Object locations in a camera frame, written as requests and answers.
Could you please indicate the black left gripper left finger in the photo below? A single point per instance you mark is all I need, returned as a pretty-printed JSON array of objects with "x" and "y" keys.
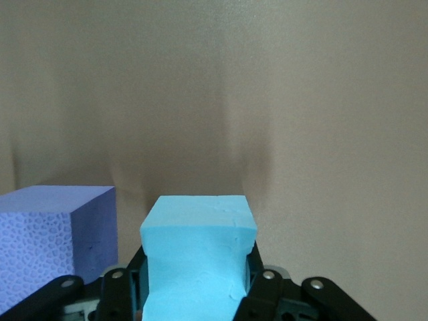
[{"x": 107, "y": 297}]

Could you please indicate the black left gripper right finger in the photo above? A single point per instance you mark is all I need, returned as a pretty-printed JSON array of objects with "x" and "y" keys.
[{"x": 277, "y": 297}]

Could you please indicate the blue foam cube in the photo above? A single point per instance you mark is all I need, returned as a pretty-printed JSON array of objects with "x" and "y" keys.
[{"x": 197, "y": 254}]

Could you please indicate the purple foam cube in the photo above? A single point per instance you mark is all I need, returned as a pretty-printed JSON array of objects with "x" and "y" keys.
[{"x": 36, "y": 234}]

